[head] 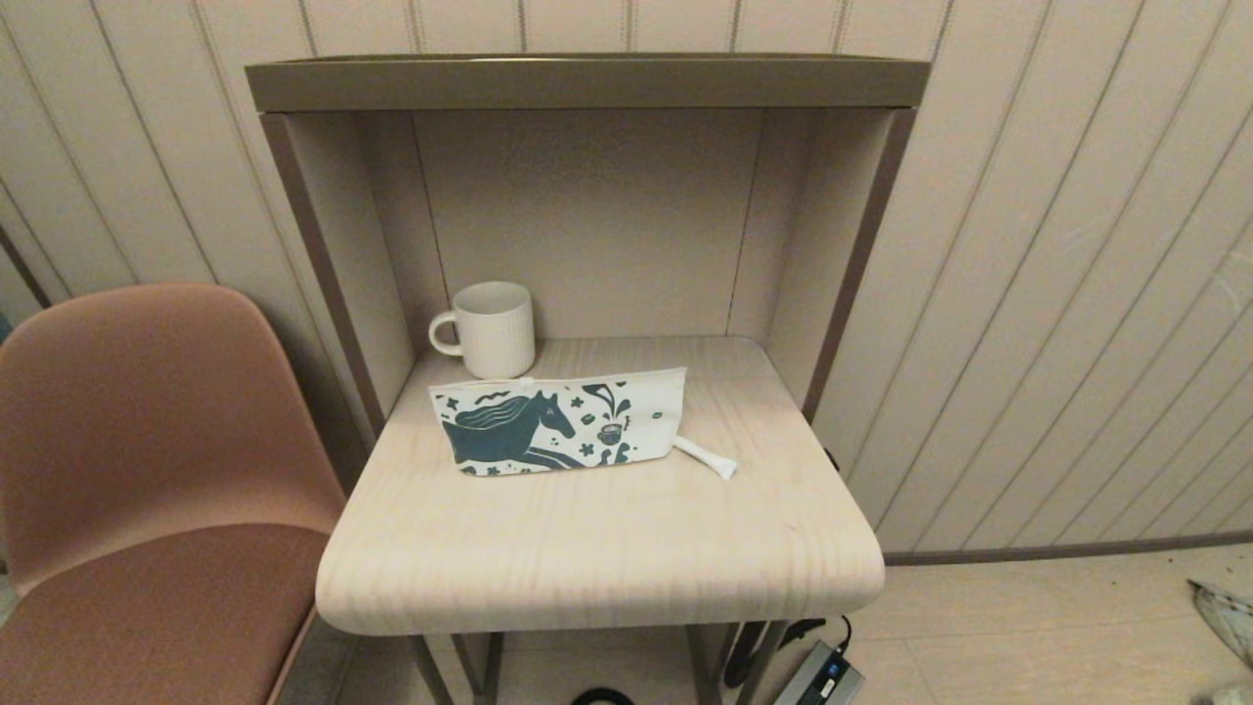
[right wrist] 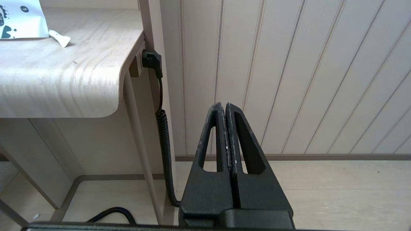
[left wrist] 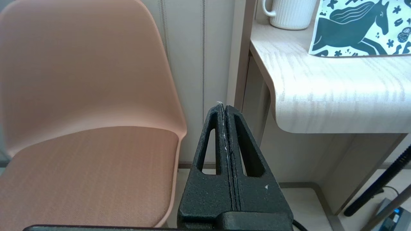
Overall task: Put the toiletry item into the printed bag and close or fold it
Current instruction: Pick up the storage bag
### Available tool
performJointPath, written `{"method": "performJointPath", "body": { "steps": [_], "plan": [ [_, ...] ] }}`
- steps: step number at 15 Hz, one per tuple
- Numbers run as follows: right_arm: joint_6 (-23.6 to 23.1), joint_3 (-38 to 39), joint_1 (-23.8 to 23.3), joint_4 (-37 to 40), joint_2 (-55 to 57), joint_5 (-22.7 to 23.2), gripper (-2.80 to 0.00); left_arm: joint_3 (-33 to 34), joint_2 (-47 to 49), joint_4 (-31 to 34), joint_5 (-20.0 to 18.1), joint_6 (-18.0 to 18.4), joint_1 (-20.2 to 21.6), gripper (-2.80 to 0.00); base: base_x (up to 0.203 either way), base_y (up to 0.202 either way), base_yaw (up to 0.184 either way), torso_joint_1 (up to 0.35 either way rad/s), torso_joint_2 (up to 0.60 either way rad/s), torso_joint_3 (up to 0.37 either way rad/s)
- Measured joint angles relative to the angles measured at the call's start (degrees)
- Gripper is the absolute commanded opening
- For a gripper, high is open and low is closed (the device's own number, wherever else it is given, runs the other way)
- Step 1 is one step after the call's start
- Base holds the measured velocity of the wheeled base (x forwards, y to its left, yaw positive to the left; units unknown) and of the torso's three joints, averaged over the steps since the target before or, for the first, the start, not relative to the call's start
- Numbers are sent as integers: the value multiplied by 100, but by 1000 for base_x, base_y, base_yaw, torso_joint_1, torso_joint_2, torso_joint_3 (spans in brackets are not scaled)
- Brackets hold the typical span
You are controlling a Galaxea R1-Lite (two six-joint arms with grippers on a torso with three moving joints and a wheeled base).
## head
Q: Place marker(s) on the white ribbed ceramic mug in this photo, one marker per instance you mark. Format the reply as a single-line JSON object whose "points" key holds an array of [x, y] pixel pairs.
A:
{"points": [[494, 328]]}

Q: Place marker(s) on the black round floor object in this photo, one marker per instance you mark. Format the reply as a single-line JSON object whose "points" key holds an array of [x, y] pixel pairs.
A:
{"points": [[602, 697]]}

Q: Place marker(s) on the brown pink upholstered chair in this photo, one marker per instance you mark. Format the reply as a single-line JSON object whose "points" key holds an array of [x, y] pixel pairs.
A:
{"points": [[147, 548]]}

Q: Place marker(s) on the white toothbrush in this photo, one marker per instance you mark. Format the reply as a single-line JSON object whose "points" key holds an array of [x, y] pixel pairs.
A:
{"points": [[710, 458]]}

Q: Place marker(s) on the dark metal table legs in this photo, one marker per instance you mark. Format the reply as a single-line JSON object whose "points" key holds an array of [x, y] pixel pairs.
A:
{"points": [[491, 676]]}

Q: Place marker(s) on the white horse-print zipper pouch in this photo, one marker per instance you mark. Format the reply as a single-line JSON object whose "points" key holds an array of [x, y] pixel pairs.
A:
{"points": [[509, 436]]}

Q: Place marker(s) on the light wood shelf desk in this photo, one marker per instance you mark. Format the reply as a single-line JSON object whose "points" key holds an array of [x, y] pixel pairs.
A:
{"points": [[587, 83]]}

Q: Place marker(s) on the grey crumpled floor debris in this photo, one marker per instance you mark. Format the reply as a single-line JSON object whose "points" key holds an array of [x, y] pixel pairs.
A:
{"points": [[1229, 617]]}

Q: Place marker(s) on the grey power adapter brick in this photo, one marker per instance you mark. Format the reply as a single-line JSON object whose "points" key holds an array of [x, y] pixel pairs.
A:
{"points": [[817, 678]]}

